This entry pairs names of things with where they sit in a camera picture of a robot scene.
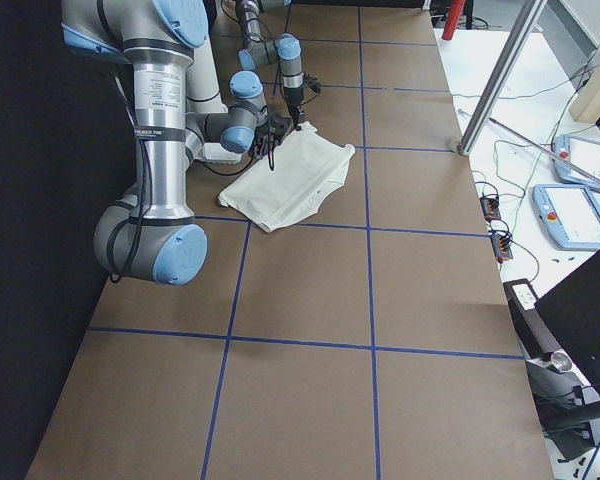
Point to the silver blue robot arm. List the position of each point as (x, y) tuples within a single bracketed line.
[(150, 233), (284, 50)]

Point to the blue teach pendant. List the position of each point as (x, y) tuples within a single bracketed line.
[(583, 153), (570, 215)]

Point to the near blue teach pendant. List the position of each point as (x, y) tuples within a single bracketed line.
[(570, 215)]

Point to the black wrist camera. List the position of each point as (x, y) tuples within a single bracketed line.
[(277, 127), (313, 84)]

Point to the white post with base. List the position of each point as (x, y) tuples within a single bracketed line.
[(203, 97)]

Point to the orange black connector block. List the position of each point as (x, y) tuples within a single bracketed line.
[(490, 208)]

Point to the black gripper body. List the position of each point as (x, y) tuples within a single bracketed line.
[(294, 101), (268, 134)]

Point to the cream long-sleeve printed shirt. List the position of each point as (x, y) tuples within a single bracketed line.
[(307, 169)]

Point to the metal reacher grabber stick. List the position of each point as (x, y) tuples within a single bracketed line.
[(560, 158)]

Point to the red cylinder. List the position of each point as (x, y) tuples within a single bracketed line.
[(453, 17)]

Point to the wooden board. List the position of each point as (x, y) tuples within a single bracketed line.
[(586, 107)]

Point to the black monitor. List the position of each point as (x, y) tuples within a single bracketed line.
[(571, 311)]

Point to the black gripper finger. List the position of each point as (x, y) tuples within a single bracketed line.
[(297, 115)]

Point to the aluminium frame post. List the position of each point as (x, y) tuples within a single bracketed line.
[(520, 31)]

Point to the far blue teach pendant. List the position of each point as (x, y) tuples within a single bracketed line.
[(583, 153)]

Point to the black box with label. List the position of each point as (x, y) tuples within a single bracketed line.
[(539, 343)]

